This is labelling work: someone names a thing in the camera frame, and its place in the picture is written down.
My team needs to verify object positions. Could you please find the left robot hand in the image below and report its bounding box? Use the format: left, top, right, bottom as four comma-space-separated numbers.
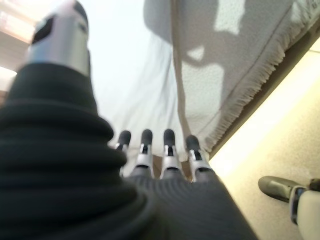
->
0, 0, 258, 240

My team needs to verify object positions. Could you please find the white duvet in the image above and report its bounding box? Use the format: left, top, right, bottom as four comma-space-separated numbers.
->
87, 0, 193, 163

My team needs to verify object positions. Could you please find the white fringed textured blanket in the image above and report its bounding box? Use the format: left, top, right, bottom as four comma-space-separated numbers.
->
172, 0, 320, 157

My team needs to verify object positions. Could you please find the brown upholstered bed frame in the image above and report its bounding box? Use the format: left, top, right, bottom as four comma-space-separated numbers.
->
209, 27, 320, 161

